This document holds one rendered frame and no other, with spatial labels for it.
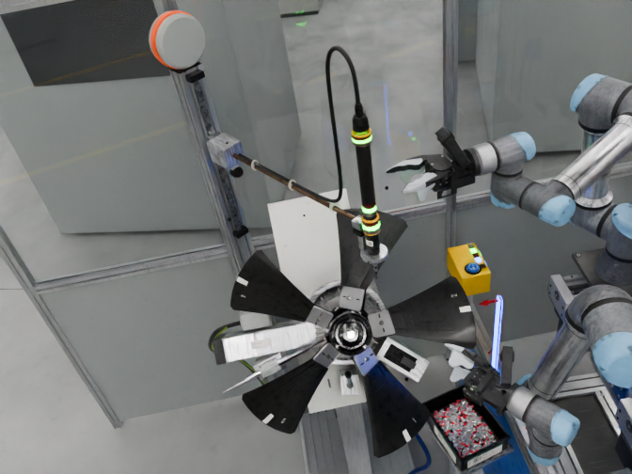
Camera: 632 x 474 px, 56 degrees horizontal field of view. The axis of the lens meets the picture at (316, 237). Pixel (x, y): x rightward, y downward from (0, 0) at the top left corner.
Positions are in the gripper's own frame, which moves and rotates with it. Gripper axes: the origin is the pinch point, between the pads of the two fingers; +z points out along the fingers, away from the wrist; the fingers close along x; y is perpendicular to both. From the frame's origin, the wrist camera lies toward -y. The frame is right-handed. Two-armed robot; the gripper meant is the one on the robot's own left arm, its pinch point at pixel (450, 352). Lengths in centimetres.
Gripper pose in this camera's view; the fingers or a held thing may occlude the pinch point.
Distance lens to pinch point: 165.7
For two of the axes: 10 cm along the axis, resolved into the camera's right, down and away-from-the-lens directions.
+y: -6.8, 6.1, -4.1
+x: 2.1, 7.0, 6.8
